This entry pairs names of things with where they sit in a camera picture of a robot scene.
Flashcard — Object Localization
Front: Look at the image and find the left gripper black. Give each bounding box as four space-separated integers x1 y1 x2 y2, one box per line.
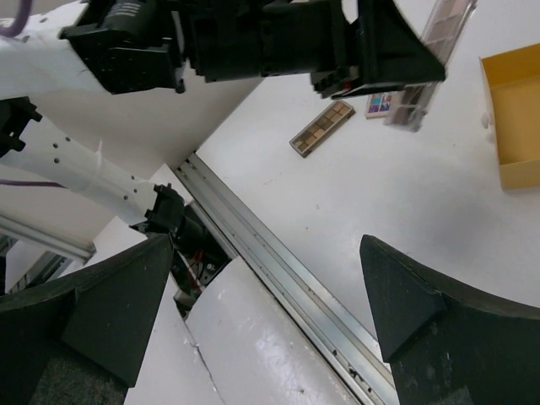
185 1 446 100

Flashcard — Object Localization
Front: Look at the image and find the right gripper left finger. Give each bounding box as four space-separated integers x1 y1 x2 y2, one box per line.
1 235 173 404

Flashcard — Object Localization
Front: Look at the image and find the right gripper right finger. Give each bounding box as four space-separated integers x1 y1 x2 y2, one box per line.
359 235 539 404

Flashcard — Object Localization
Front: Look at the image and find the colourful square eyeshadow palette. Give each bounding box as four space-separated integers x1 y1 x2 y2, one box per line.
364 92 394 119

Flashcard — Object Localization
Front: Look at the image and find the brown eyeshadow palette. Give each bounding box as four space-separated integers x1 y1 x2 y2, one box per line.
289 100 355 158

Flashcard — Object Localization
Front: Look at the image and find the pink-brown eyeshadow palette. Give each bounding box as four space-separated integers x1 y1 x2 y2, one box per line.
384 0 478 132

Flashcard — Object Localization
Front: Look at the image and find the yellow drawer box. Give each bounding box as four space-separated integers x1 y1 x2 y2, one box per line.
480 44 539 190

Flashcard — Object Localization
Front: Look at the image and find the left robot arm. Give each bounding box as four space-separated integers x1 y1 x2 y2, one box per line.
1 1 261 245

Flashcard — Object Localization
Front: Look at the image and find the white front cover panel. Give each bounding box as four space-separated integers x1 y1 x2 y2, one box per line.
125 258 356 404

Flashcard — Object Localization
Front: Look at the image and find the aluminium table rail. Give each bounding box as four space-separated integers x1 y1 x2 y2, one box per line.
0 154 402 405

